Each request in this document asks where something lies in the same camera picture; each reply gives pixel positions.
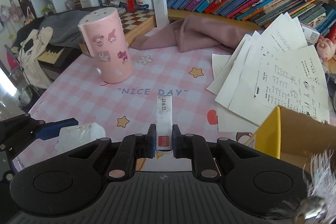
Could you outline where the wooden chess board box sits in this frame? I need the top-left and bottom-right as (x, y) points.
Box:
(78, 7), (156, 56)

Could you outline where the toy piano keyboard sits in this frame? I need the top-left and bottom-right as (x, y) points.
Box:
(37, 45), (64, 64)

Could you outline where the cream canvas bag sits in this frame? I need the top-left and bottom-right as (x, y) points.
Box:
(18, 27), (53, 89)

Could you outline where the stack of printed papers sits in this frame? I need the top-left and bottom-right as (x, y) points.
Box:
(207, 13), (330, 133)

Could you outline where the pink cloth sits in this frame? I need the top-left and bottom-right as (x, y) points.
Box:
(130, 15), (253, 53)

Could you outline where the pink pig plush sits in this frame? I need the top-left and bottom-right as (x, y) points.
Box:
(316, 36), (336, 61)

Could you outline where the pink cylindrical humidifier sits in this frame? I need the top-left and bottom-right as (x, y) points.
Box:
(78, 7), (133, 84)

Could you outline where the yellow cardboard box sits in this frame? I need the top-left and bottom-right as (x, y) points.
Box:
(245, 106), (335, 171)

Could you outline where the grey garment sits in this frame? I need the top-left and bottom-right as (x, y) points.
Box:
(13, 8), (93, 49)

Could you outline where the clear plastic container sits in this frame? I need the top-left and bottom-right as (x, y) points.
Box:
(55, 122), (106, 155)

